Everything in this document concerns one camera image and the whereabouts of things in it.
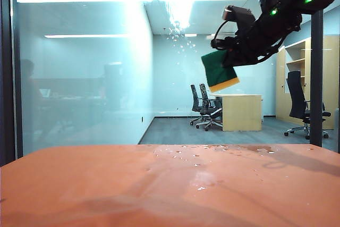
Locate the black vertical window post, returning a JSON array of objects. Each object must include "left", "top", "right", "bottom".
[{"left": 310, "top": 9, "right": 324, "bottom": 148}]

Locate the black mesh office chair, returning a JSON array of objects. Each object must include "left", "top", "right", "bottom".
[
  {"left": 190, "top": 85, "right": 207, "bottom": 127},
  {"left": 195, "top": 83, "right": 223, "bottom": 132}
]

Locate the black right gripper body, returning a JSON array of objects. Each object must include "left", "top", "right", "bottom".
[{"left": 228, "top": 11, "right": 286, "bottom": 68}]

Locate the glass window pane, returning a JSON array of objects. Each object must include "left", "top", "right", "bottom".
[{"left": 12, "top": 0, "right": 340, "bottom": 155}]

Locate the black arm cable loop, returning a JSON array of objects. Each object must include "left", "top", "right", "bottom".
[{"left": 252, "top": 35, "right": 286, "bottom": 64}]

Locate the dark window frame edge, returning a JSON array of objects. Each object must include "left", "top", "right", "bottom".
[{"left": 0, "top": 0, "right": 24, "bottom": 167}]

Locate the black camera cable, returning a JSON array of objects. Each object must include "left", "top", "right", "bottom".
[{"left": 212, "top": 19, "right": 230, "bottom": 43}]

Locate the orange table mat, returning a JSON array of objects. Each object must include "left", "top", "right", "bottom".
[{"left": 0, "top": 144, "right": 340, "bottom": 227}]

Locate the yellow sponge with green scourer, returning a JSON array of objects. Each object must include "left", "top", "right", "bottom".
[{"left": 201, "top": 50, "right": 240, "bottom": 94}]

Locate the tall black high-back office chair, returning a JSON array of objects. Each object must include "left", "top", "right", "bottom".
[{"left": 284, "top": 71, "right": 332, "bottom": 139}]

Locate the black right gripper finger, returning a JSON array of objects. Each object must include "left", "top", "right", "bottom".
[
  {"left": 221, "top": 50, "right": 240, "bottom": 69},
  {"left": 210, "top": 37, "right": 236, "bottom": 51}
]

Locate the light wooden office desk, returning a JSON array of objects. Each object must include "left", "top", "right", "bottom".
[{"left": 212, "top": 94, "right": 264, "bottom": 132}]

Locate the light wooden shelf cabinet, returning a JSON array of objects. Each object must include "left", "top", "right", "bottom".
[{"left": 275, "top": 35, "right": 340, "bottom": 131}]

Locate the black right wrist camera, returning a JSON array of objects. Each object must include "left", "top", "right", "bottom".
[{"left": 222, "top": 5, "right": 253, "bottom": 23}]

